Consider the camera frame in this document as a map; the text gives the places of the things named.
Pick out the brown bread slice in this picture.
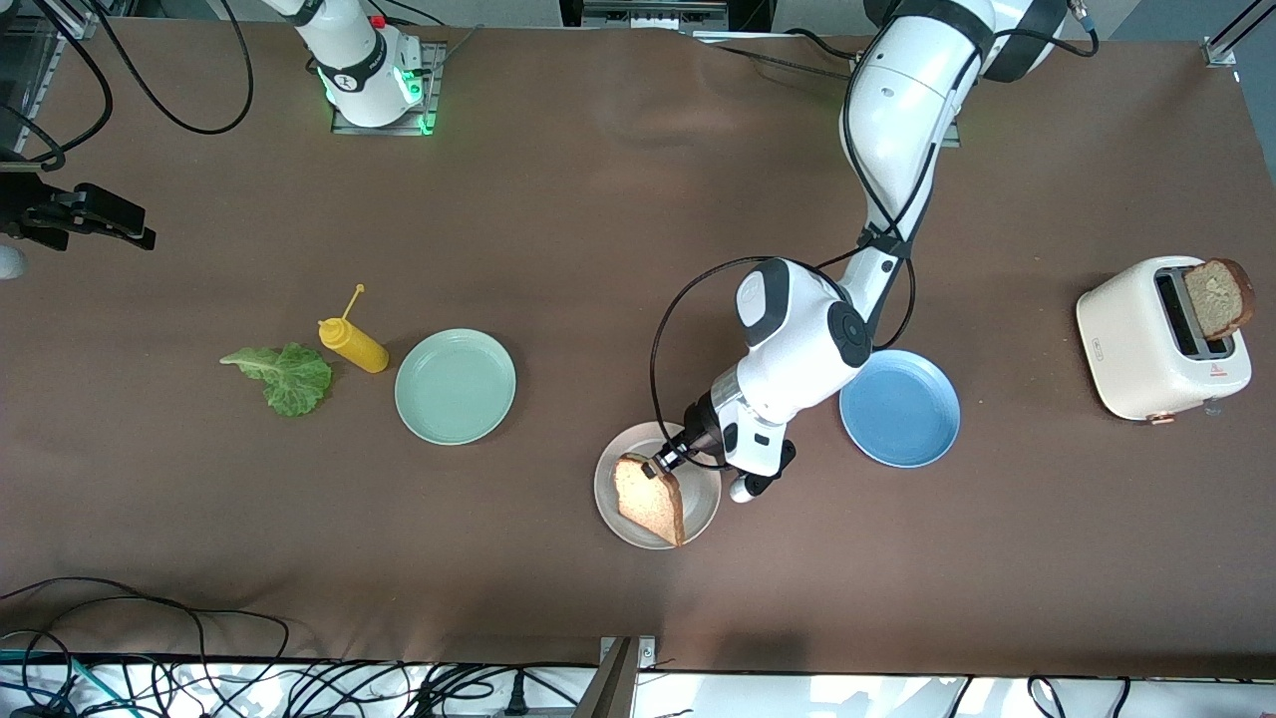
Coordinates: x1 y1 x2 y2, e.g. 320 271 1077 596
1183 258 1257 342
614 452 687 548

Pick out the green lettuce leaf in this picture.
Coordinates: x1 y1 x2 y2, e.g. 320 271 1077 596
219 342 334 418

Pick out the beige plate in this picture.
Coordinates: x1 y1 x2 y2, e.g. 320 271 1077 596
594 422 722 550

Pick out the blue plate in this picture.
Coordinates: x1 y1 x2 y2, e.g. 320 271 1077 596
838 349 962 469

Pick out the mint green plate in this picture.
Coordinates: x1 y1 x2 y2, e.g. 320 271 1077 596
395 328 517 446

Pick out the yellow squeeze bottle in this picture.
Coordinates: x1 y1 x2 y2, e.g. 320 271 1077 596
318 284 391 375

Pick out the black metal rack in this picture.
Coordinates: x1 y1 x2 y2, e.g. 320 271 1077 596
558 0 774 36

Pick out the white toaster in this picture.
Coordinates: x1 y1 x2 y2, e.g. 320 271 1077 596
1076 256 1253 426

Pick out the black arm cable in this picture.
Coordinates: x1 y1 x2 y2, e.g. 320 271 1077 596
88 0 254 136
0 0 115 171
649 20 1098 472

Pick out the aluminium frame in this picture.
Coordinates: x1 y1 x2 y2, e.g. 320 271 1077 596
0 0 101 161

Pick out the aluminium profile post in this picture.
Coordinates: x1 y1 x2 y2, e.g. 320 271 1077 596
583 635 657 718

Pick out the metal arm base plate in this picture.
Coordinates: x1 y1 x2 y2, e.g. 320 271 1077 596
332 40 447 136

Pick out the black floor cable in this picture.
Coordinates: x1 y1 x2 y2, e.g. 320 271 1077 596
0 576 292 691
284 660 499 718
1027 676 1132 718

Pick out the braided black cable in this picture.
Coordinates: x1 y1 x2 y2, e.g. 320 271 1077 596
698 28 860 83

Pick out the teal floor cable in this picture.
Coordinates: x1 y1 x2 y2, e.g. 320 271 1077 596
0 648 106 714

